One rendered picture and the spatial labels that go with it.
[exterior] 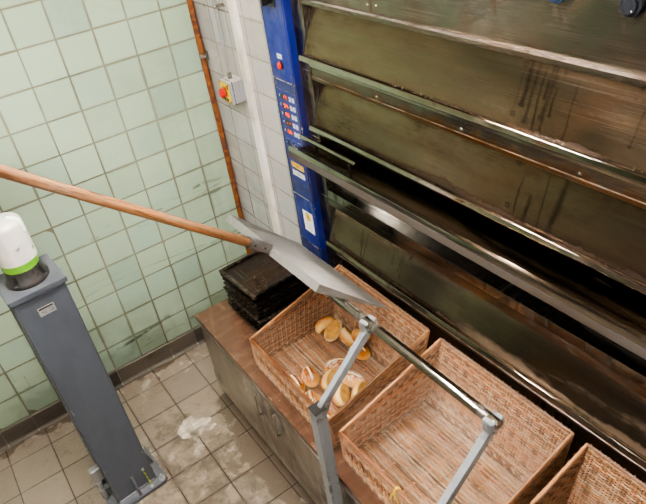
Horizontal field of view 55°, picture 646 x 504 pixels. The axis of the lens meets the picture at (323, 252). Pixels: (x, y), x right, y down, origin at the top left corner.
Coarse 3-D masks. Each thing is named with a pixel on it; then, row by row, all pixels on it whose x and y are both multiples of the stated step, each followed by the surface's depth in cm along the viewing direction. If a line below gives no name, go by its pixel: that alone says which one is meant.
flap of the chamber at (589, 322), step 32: (352, 192) 202; (384, 192) 196; (416, 192) 196; (416, 224) 180; (448, 224) 178; (480, 224) 178; (512, 256) 163; (544, 256) 163; (576, 288) 150; (608, 288) 150; (640, 320) 139; (640, 352) 132
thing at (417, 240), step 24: (336, 192) 244; (360, 216) 235; (384, 216) 226; (408, 240) 214; (432, 240) 210; (456, 264) 198; (480, 288) 193; (504, 288) 186; (528, 312) 179; (552, 312) 175; (576, 336) 167; (600, 336) 166; (600, 360) 163; (624, 360) 158
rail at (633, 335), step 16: (320, 160) 214; (336, 176) 207; (368, 192) 194; (400, 208) 184; (432, 224) 174; (464, 240) 166; (480, 256) 162; (496, 256) 159; (512, 272) 155; (528, 272) 152; (544, 288) 148; (576, 304) 141; (608, 320) 136; (624, 336) 134; (640, 336) 131
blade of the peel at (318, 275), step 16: (240, 224) 214; (272, 240) 225; (288, 240) 240; (272, 256) 199; (288, 256) 211; (304, 256) 224; (304, 272) 188; (320, 272) 211; (336, 272) 224; (320, 288) 183; (336, 288) 199; (352, 288) 211; (368, 304) 200
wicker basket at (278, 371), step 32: (288, 320) 257; (352, 320) 260; (384, 320) 242; (416, 320) 227; (256, 352) 249; (288, 352) 260; (320, 352) 257; (384, 352) 246; (416, 352) 224; (288, 384) 231; (320, 384) 243; (384, 384) 221; (352, 416) 217
